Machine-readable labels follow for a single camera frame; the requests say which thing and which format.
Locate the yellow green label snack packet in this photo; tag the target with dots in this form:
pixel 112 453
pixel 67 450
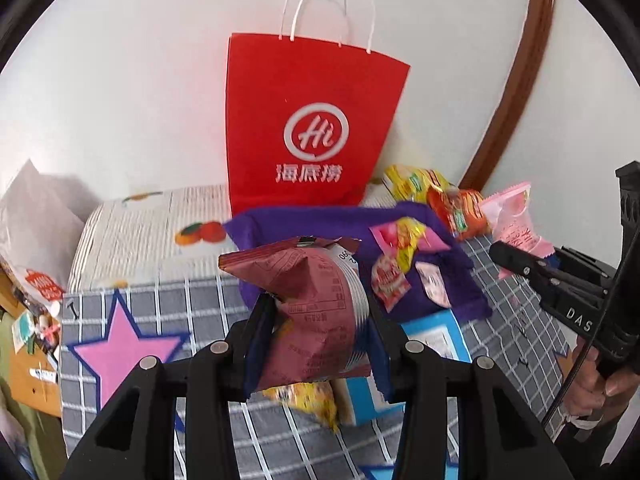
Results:
pixel 432 180

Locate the blue white box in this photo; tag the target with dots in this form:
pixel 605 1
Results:
pixel 440 335

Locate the brown wooden door frame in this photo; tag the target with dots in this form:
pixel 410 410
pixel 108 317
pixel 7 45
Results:
pixel 520 70

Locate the pink yellow snack packet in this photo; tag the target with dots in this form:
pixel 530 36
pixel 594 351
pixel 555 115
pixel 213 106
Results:
pixel 400 235

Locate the white fruit print cloth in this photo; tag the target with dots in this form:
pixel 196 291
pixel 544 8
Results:
pixel 130 240

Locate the orange red snack packet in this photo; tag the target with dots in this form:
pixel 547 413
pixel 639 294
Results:
pixel 460 210

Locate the maroon snack packet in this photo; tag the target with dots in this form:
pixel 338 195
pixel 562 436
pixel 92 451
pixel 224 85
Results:
pixel 315 310

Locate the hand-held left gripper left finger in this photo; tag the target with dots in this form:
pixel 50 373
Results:
pixel 257 355

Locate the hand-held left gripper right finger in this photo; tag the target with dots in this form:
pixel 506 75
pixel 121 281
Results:
pixel 377 360

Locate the grey checkered star blanket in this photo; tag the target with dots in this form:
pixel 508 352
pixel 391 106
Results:
pixel 165 307

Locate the red paper bag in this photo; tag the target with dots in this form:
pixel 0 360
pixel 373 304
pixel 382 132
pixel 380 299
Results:
pixel 300 110

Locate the white plastic bag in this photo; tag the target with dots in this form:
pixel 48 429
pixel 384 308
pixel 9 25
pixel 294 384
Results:
pixel 35 220

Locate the purple towel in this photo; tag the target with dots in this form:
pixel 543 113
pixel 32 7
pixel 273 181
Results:
pixel 450 280

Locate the small pink white packet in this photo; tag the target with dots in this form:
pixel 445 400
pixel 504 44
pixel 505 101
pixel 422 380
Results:
pixel 434 282

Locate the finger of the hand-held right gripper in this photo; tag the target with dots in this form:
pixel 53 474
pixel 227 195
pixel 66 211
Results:
pixel 520 262

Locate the pale pink snack packet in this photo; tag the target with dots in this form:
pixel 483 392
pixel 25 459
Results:
pixel 515 220

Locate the cardboard box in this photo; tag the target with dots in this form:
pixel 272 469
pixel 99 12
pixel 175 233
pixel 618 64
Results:
pixel 35 385

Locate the person's right forearm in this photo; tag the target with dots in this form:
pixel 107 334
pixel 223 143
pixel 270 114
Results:
pixel 607 442

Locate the yellow patterned snack packet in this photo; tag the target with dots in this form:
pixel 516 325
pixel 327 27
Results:
pixel 310 400

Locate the red white strawberry snack packet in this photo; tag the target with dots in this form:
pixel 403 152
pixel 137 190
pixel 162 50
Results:
pixel 390 280

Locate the person's right hand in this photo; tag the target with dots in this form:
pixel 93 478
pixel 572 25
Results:
pixel 590 390

